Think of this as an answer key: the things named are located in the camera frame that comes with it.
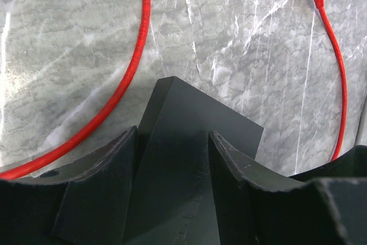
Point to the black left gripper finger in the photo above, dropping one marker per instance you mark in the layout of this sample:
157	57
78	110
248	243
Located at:
84	202

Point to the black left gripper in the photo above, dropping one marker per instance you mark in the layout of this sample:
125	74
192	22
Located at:
255	205

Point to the black network switch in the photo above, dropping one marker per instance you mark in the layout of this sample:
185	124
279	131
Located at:
171	199

